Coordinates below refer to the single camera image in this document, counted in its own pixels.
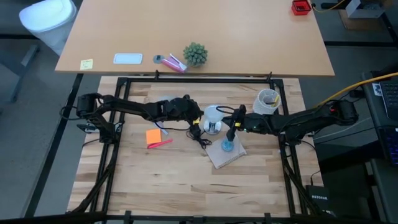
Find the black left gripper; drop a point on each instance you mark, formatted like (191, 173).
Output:
(158, 113)

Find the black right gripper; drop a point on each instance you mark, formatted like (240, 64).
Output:
(258, 124)

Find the chrome lamp socket base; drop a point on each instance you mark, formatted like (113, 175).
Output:
(212, 128)

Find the white lightbulb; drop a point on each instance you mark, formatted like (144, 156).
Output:
(214, 112)

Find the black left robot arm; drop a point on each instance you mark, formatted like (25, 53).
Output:
(124, 107)

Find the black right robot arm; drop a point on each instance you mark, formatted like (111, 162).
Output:
(304, 119)

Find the blue patterned round tin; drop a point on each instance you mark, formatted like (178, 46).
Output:
(228, 147)

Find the white textured pen cup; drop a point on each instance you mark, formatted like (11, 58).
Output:
(259, 107)

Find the long pale blue pen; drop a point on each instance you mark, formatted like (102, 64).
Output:
(163, 129)

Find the pink highlighter pen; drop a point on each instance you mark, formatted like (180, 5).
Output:
(160, 143)

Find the orange sticky note pad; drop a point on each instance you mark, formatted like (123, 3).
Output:
(153, 137)

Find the yellow pencil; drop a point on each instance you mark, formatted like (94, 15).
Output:
(276, 101)

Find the pink tape dispenser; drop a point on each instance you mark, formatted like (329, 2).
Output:
(174, 63)

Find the green succulent plant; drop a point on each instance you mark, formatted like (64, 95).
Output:
(195, 54)

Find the grey round disc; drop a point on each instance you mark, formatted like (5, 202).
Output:
(158, 59)

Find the white rectangular card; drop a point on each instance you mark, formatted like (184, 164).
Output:
(128, 58)

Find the light wooden desk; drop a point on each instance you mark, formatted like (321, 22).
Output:
(186, 25)

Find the yellow sticky note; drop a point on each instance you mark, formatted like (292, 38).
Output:
(86, 64)

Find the red square box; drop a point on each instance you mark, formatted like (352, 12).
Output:
(301, 7)

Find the black laptop computer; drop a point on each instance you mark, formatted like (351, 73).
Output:
(390, 99)

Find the grey box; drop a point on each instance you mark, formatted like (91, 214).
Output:
(363, 11)

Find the white trash bin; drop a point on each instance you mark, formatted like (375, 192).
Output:
(46, 18)

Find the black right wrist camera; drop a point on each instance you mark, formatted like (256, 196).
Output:
(253, 119)

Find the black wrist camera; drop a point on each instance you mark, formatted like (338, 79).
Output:
(172, 109)
(253, 119)

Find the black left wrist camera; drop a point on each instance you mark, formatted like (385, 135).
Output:
(172, 109)

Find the black aluminium table frame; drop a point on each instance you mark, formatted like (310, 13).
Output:
(199, 80)

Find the black Netgear network switch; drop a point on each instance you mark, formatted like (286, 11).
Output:
(318, 197)

